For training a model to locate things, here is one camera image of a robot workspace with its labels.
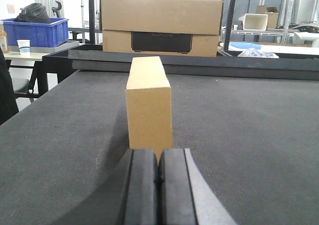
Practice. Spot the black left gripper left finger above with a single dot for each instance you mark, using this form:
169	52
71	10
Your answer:
140	203

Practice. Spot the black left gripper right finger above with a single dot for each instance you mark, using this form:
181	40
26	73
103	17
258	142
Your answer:
185	196

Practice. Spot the small brown cardboard package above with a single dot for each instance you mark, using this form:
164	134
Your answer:
148	100

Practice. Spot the large brown cardboard box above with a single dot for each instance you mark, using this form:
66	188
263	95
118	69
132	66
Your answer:
172	27

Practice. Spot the small background cardboard box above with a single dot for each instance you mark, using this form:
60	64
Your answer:
272	13

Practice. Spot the black foam table border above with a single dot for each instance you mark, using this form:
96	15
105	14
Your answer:
225	64

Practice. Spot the clear plastic bag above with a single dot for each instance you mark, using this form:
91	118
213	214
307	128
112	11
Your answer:
257	53

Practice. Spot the person in black clothing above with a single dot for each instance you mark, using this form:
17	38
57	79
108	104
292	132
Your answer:
8	105

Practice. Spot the blue flat sheet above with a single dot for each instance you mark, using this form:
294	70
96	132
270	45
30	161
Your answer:
244	45

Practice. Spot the white open bin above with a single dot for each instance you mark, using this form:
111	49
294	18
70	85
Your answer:
254	22

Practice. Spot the blue plastic crate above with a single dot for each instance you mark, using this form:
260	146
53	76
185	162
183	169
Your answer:
39	34

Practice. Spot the white paper cup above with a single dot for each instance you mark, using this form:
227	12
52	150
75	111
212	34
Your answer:
24	47

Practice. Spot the black office chair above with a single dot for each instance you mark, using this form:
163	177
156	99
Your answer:
56	10

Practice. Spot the orange drink bottle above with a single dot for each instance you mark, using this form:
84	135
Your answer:
3	39

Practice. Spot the black bag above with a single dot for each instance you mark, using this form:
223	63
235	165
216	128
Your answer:
34	12

